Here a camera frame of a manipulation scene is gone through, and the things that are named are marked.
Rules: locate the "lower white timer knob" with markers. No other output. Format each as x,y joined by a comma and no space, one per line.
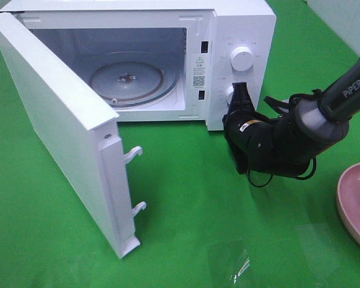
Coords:
228,94

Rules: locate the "white microwave oven body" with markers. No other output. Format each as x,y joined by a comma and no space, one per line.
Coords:
199,34

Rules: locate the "upper white microwave knob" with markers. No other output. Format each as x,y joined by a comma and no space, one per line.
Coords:
242,58

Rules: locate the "clear tape patch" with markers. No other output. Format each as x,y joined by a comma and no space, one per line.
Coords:
230,264

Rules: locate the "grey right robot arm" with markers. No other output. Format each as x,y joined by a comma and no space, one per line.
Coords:
307,125

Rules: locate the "glass microwave turntable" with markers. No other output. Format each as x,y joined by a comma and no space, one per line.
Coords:
131,78

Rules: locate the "pink round plate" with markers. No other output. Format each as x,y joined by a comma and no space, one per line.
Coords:
348,200

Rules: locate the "white microwave door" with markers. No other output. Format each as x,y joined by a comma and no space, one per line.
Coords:
79,130

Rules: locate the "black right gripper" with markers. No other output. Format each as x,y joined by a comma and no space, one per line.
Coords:
250,139

